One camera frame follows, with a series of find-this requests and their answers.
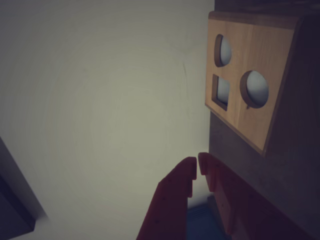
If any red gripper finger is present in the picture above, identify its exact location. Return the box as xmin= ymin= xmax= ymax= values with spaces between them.
xmin=198 ymin=152 xmax=318 ymax=240
xmin=136 ymin=156 xmax=198 ymax=240

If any wooden shape sorter box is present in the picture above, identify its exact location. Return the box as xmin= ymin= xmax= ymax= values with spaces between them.
xmin=204 ymin=10 xmax=320 ymax=158

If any blue table clamp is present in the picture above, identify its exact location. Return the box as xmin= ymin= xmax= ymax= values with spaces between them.
xmin=186 ymin=203 xmax=217 ymax=240

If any dark panel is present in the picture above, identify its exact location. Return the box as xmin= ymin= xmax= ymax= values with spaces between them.
xmin=0 ymin=136 xmax=50 ymax=234

